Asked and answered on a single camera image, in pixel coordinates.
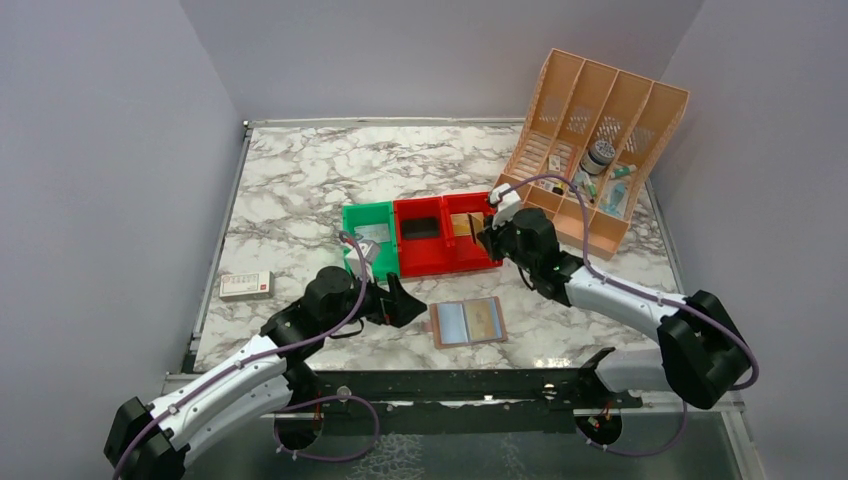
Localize gold VIP card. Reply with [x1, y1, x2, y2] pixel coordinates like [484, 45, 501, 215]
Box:
[464, 300, 499, 342]

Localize green plastic bin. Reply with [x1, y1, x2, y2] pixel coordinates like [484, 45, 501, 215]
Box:
[341, 201, 401, 283]

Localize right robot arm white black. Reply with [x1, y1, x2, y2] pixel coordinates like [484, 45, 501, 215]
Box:
[471, 208, 759, 410]

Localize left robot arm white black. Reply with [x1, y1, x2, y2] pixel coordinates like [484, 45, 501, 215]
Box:
[104, 266, 427, 479]

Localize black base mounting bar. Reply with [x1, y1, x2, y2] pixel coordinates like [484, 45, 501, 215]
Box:
[269, 367, 642, 440]

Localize gold card with stripe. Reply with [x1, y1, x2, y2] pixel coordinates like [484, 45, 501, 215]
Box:
[467, 212, 485, 250]

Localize small items in organizer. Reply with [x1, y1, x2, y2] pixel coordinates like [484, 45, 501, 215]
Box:
[535, 154, 632, 218]

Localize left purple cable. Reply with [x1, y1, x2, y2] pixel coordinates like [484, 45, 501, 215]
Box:
[112, 231, 382, 480]

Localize peach desk organizer rack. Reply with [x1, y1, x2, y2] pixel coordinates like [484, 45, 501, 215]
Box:
[497, 49, 690, 260]

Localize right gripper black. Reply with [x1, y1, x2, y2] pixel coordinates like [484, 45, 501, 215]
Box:
[478, 208, 537, 274]

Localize red double plastic bin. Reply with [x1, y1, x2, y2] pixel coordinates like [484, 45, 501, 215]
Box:
[393, 191, 502, 278]

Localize silver card in green bin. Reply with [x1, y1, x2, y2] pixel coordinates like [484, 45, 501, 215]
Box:
[354, 223, 391, 243]

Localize gold card in red bin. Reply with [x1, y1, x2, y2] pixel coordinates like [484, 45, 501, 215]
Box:
[450, 213, 474, 237]

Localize round jar patterned lid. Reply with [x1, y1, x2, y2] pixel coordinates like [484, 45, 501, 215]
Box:
[580, 139, 616, 176]

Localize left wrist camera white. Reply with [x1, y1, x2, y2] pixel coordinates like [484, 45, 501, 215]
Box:
[344, 241, 381, 277]

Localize green white tube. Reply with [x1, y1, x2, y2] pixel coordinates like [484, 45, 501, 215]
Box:
[609, 164, 638, 179]

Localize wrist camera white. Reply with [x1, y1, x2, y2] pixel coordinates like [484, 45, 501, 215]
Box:
[344, 241, 381, 277]
[487, 184, 522, 230]

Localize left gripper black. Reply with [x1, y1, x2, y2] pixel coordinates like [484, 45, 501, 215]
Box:
[323, 266, 427, 334]

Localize white red playing card box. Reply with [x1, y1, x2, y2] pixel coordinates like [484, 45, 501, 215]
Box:
[219, 271, 274, 301]

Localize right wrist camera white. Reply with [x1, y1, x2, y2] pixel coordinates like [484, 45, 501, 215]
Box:
[487, 184, 522, 230]

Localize black card in red bin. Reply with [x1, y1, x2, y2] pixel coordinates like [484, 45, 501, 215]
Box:
[400, 216, 441, 241]

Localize brown leather card holder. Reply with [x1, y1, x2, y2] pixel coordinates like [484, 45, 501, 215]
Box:
[429, 296, 509, 349]

